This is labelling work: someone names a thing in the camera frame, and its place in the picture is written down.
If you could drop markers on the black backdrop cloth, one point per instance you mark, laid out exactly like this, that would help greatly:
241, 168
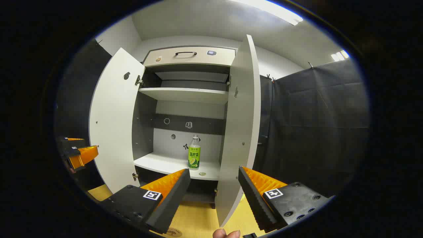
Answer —
314, 125

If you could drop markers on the small ceiling light panel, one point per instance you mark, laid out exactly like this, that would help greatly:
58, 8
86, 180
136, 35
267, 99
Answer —
339, 55

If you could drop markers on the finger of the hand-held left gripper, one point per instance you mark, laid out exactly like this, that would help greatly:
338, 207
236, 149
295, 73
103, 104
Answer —
71, 142
84, 155

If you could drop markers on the white cabinet shelf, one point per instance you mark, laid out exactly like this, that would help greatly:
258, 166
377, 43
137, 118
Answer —
185, 94
165, 165

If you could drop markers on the grey and white cabinet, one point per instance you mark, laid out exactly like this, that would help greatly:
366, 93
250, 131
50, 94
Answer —
145, 132

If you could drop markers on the clear bottle with green label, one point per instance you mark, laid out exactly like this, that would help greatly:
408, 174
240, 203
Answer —
194, 155

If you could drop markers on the large ceiling light panel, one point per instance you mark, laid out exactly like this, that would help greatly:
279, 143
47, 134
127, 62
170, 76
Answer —
274, 11

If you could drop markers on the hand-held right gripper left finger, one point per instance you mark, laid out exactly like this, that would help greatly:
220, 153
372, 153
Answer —
172, 205

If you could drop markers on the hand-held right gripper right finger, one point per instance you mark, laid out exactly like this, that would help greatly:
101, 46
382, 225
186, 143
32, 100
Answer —
254, 201

